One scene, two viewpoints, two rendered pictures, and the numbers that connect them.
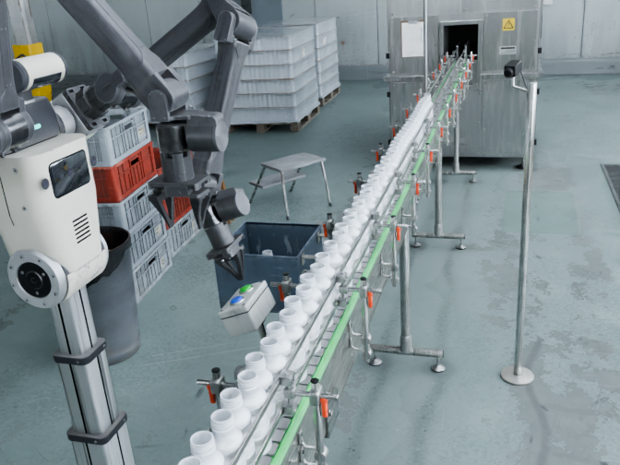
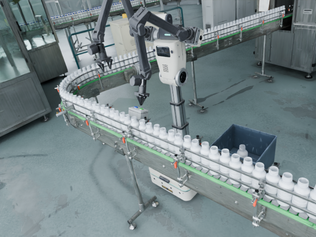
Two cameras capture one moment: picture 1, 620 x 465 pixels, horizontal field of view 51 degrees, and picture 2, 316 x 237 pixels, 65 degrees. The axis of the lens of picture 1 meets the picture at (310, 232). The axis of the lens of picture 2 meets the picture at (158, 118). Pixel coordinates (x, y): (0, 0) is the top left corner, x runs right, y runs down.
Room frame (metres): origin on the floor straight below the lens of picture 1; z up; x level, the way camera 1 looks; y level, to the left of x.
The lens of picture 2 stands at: (2.40, -1.21, 1.98)
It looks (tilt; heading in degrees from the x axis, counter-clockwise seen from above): 30 degrees down; 120
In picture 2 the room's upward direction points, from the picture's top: 10 degrees counter-clockwise
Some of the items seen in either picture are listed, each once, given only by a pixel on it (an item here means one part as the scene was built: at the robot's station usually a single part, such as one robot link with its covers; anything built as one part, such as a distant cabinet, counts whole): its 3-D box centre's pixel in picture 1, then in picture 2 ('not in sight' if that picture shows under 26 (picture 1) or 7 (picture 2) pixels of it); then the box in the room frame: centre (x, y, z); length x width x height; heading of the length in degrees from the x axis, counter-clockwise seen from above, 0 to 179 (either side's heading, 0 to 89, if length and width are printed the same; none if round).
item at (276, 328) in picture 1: (278, 360); (105, 114); (1.18, 0.09, 1.08); 0.06 x 0.06 x 0.17
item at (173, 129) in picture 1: (175, 137); (99, 47); (1.19, 0.23, 1.57); 0.07 x 0.06 x 0.07; 73
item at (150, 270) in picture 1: (125, 268); not in sight; (3.97, 1.23, 0.11); 0.61 x 0.41 x 0.22; 168
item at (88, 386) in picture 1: (93, 408); (179, 119); (1.56, 0.64, 0.74); 0.11 x 0.11 x 0.40; 72
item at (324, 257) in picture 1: (324, 284); (136, 127); (1.53, -0.03, 1.08); 0.06 x 0.06 x 0.17
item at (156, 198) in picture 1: (174, 204); (107, 64); (1.20, 0.25, 1.44); 0.07 x 0.07 x 0.09; 72
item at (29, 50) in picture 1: (34, 78); not in sight; (10.99, 4.29, 0.55); 0.40 x 0.40 x 1.10; 72
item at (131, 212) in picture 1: (113, 205); not in sight; (3.97, 1.23, 0.55); 0.61 x 0.41 x 0.22; 169
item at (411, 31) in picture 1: (413, 39); not in sight; (6.10, -1.06, 1.22); 0.23 x 0.03 x 0.32; 72
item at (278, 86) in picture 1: (269, 77); not in sight; (8.80, 0.37, 0.59); 1.24 x 1.03 x 1.17; 165
